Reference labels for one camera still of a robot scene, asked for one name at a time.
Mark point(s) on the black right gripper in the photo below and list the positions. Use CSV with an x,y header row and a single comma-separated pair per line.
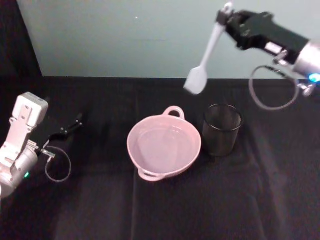
x,y
270,31

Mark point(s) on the black mesh cup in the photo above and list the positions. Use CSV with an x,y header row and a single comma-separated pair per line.
x,y
220,140

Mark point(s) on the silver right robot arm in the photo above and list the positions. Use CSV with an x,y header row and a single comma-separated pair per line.
x,y
308,61

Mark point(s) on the white silicone spatula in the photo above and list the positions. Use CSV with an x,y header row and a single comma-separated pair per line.
x,y
198,78

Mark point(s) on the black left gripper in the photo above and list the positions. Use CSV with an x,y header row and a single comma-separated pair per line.
x,y
43,130

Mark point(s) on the black curtain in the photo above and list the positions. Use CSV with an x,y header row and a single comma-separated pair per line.
x,y
15,37

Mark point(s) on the black table cloth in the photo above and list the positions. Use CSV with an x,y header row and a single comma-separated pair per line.
x,y
160,212

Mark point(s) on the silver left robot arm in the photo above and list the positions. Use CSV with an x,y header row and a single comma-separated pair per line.
x,y
21,140

